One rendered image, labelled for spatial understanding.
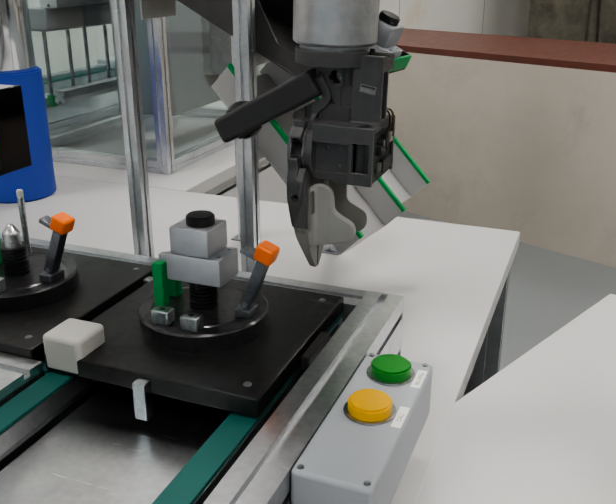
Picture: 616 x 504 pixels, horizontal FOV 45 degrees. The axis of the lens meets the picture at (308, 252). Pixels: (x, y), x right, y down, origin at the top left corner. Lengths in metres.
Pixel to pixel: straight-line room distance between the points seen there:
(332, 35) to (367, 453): 0.35
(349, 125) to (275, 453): 0.29
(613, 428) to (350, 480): 0.39
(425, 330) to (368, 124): 0.46
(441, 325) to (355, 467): 0.48
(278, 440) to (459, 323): 0.49
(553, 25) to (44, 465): 5.99
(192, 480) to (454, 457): 0.30
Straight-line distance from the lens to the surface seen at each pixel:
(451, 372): 0.96
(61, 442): 0.76
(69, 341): 0.78
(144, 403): 0.74
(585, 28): 6.30
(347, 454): 0.64
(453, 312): 1.12
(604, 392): 0.98
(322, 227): 0.71
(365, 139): 0.66
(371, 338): 0.81
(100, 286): 0.95
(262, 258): 0.75
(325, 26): 0.65
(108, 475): 0.71
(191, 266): 0.78
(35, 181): 1.70
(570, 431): 0.89
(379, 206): 1.06
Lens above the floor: 1.34
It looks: 21 degrees down
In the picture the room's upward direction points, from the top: straight up
